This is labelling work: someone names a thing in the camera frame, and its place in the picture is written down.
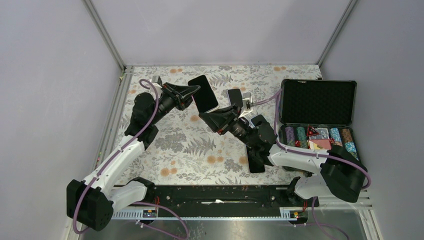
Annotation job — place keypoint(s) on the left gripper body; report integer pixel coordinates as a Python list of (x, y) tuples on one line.
[(173, 97)]

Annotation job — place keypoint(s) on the black poker chip case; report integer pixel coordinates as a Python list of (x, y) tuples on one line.
[(313, 111)]

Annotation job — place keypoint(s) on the large black smartphone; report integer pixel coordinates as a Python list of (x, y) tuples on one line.
[(205, 98)]

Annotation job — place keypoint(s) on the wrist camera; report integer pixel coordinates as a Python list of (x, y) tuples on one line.
[(157, 81), (247, 106)]

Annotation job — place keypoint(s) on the floral tablecloth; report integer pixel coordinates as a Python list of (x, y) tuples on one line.
[(185, 151)]

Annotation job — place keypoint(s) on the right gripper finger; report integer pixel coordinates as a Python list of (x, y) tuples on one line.
[(227, 113), (215, 121)]

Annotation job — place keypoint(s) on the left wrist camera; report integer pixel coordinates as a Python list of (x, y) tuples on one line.
[(157, 81)]

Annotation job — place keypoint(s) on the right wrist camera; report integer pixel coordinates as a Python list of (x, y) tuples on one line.
[(247, 106)]

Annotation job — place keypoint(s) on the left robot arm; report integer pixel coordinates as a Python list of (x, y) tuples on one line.
[(93, 200)]

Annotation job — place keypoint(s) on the phone in lavender case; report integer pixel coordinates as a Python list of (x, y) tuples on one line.
[(235, 97)]

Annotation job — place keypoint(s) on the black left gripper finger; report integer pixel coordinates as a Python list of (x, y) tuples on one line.
[(183, 90), (185, 101)]

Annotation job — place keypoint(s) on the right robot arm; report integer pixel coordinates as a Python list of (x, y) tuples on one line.
[(335, 172)]

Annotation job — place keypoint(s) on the phone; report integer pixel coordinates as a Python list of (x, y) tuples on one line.
[(235, 97), (255, 164)]

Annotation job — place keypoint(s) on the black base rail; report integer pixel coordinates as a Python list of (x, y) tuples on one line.
[(227, 201)]

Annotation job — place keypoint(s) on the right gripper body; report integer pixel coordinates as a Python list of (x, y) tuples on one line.
[(238, 127)]

